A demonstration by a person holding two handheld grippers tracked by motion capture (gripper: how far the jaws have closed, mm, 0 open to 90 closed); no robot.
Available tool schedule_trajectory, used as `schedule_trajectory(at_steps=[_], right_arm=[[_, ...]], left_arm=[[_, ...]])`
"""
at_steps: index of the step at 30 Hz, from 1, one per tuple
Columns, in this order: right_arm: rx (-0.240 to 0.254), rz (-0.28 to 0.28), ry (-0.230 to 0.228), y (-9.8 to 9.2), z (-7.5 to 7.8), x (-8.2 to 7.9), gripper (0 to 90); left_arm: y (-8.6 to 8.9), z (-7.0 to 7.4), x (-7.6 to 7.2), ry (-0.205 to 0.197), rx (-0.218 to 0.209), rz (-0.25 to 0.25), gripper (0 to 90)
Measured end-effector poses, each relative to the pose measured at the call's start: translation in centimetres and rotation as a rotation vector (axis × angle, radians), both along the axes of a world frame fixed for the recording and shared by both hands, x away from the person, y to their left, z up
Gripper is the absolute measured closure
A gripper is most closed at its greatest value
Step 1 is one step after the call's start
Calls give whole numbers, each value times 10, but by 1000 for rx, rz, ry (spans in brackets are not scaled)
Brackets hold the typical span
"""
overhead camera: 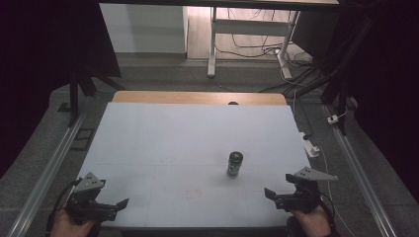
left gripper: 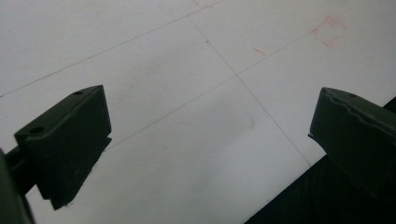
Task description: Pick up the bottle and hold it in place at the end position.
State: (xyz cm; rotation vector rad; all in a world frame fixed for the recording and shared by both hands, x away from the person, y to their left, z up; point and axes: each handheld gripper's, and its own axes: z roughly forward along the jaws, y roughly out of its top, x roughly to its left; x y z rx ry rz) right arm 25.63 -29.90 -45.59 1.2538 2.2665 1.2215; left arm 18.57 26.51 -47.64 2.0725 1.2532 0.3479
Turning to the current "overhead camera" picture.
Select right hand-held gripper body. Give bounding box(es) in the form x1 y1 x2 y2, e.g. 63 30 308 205
275 166 339 214

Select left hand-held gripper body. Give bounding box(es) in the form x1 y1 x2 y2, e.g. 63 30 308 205
66 172 118 225

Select dark jar with black lid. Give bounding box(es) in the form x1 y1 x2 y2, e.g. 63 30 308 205
225 150 244 179

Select person's right hand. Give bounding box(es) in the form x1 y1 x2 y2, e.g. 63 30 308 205
291 205 332 237

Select person's left hand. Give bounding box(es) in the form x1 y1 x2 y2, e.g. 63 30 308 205
49 206 97 237

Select white power strip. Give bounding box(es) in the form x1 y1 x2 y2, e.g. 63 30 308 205
298 131 321 159

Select white table mat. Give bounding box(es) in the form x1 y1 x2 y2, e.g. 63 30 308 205
77 102 311 229

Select black metal stand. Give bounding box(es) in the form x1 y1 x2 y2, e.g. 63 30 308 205
319 13 379 136
56 63 126 128

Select wooden table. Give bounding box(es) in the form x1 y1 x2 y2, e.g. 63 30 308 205
112 90 288 107

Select black curtain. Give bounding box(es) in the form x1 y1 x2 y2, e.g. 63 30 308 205
291 0 419 202
0 0 123 181

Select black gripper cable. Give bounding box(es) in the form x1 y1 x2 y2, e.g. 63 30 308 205
315 190 338 233
44 177 83 235

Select white cable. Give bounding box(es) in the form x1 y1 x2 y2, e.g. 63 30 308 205
317 146 358 237

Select aluminium rail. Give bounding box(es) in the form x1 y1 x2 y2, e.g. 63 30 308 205
321 104 400 237
6 111 87 237

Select black rectangular floor frame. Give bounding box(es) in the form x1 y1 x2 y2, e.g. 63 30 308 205
69 127 97 152

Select black floor cables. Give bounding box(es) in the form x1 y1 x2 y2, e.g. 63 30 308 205
215 8 325 94

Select white desk frame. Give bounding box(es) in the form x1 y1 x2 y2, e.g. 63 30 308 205
207 6 301 80

